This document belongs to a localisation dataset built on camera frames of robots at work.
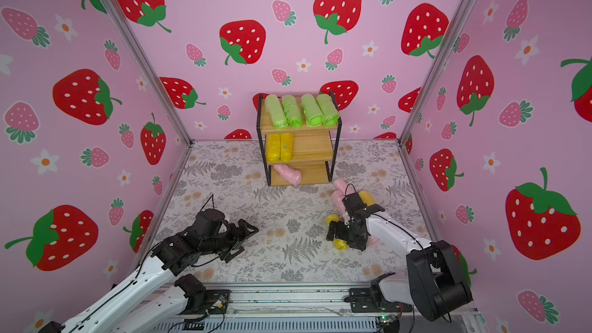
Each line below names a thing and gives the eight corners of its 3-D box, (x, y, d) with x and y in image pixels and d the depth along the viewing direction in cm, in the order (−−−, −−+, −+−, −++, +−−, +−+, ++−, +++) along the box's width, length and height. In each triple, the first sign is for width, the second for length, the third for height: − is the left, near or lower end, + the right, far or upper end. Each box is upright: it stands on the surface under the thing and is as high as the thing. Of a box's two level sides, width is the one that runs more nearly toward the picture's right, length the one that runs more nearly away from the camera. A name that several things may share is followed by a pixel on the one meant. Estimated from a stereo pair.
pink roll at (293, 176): (273, 174, 108) (272, 168, 104) (278, 167, 110) (277, 161, 107) (297, 186, 103) (297, 180, 100) (302, 178, 106) (302, 173, 103)
